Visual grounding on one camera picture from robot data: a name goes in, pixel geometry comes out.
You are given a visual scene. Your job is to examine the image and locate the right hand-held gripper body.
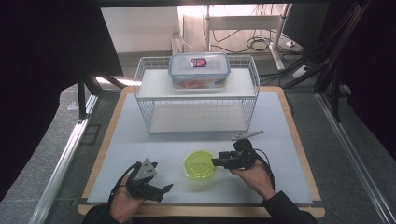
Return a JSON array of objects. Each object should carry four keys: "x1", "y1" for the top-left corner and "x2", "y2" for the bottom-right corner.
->
[{"x1": 228, "y1": 129, "x2": 265, "y2": 171}]

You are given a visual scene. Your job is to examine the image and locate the white flat power strip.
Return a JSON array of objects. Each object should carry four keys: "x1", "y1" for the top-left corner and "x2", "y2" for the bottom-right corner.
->
[{"x1": 291, "y1": 63, "x2": 310, "y2": 79}]

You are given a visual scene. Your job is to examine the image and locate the dark monitor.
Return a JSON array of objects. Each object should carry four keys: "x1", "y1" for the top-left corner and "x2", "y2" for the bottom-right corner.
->
[{"x1": 281, "y1": 3, "x2": 330, "y2": 50}]

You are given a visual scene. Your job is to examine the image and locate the bundle of black cables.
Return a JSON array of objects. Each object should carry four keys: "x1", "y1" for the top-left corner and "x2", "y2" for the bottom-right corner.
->
[{"x1": 211, "y1": 28, "x2": 283, "y2": 54}]

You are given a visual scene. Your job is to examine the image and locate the light grey table mat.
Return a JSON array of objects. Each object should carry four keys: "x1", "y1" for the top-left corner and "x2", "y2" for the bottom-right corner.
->
[{"x1": 87, "y1": 91, "x2": 314, "y2": 205}]

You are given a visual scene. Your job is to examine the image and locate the white wire rack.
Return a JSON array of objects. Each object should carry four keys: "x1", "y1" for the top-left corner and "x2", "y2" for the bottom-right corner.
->
[{"x1": 133, "y1": 54, "x2": 262, "y2": 135}]

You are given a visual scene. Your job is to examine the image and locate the white desk frame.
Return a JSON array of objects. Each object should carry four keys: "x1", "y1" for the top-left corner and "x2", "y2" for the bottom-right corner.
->
[{"x1": 203, "y1": 3, "x2": 292, "y2": 71}]

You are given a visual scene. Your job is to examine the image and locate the aluminium rail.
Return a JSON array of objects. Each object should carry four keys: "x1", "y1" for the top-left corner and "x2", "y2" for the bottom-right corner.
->
[
  {"x1": 315, "y1": 92, "x2": 396, "y2": 224},
  {"x1": 28, "y1": 93, "x2": 100, "y2": 224}
]

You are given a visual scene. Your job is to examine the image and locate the white upright power strip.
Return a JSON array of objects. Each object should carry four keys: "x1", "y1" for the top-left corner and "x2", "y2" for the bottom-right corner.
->
[{"x1": 170, "y1": 30, "x2": 185, "y2": 55}]

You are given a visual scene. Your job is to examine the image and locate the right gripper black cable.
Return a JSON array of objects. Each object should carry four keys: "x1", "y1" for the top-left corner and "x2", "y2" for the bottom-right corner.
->
[{"x1": 253, "y1": 147, "x2": 276, "y2": 191}]

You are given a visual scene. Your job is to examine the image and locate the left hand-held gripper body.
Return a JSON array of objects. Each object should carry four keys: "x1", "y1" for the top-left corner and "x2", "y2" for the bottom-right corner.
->
[{"x1": 125, "y1": 158, "x2": 165, "y2": 203}]

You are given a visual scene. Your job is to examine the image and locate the clear plastic food container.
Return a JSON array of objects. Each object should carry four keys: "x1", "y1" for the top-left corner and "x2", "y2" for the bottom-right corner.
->
[{"x1": 167, "y1": 52, "x2": 232, "y2": 91}]

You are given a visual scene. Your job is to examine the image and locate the person's right hand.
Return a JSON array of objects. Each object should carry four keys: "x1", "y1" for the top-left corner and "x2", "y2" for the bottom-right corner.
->
[{"x1": 228, "y1": 159, "x2": 276, "y2": 202}]

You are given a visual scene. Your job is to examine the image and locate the black curtain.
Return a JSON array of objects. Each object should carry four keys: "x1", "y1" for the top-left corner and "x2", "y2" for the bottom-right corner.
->
[
  {"x1": 0, "y1": 0, "x2": 125, "y2": 202},
  {"x1": 337, "y1": 0, "x2": 396, "y2": 158}
]

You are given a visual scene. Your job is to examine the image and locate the black metal stand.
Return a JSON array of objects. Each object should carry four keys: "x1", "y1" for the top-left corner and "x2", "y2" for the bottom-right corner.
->
[
  {"x1": 313, "y1": 0, "x2": 372, "y2": 123},
  {"x1": 76, "y1": 70, "x2": 105, "y2": 121}
]

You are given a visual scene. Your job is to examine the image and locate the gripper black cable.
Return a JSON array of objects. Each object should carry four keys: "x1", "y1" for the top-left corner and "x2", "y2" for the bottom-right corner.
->
[
  {"x1": 253, "y1": 147, "x2": 276, "y2": 191},
  {"x1": 106, "y1": 161, "x2": 140, "y2": 210}
]

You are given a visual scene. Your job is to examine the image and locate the green plastic bowl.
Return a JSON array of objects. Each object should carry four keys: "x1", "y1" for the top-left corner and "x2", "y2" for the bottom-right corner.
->
[{"x1": 182, "y1": 149, "x2": 219, "y2": 181}]

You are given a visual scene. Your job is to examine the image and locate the person's left hand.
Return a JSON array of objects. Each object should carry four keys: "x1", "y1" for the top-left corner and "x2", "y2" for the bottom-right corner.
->
[{"x1": 108, "y1": 175, "x2": 146, "y2": 224}]

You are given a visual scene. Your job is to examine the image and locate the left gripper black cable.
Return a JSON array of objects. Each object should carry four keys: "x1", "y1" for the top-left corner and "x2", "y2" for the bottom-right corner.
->
[{"x1": 106, "y1": 161, "x2": 140, "y2": 210}]

